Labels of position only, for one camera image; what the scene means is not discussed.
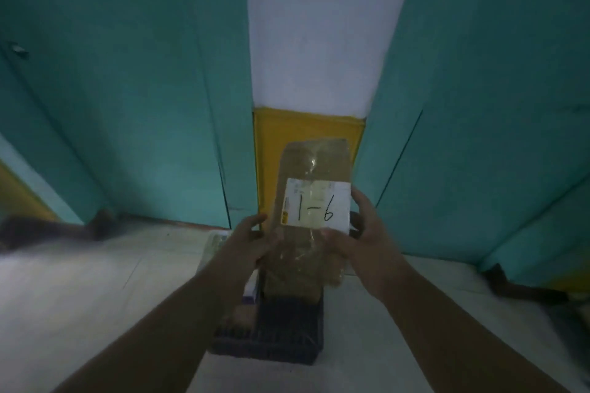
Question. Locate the person's right hand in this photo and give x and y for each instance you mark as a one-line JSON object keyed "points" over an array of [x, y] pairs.
{"points": [[373, 259]]}

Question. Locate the person's left hand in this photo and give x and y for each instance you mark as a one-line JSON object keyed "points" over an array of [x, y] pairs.
{"points": [[239, 259]]}

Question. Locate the tall taped parcel 1-6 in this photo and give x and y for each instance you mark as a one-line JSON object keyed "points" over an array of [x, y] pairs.
{"points": [[313, 162]]}

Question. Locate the person's right forearm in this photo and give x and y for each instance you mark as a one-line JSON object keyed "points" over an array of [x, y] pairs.
{"points": [[461, 346]]}

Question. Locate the person's left forearm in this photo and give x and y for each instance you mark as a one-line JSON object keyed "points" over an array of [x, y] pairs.
{"points": [[161, 342]]}

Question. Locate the black flat tray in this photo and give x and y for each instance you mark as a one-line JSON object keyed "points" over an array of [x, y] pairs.
{"points": [[286, 333]]}

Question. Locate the small dark door latch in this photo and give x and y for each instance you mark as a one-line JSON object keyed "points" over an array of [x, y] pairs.
{"points": [[17, 49]]}

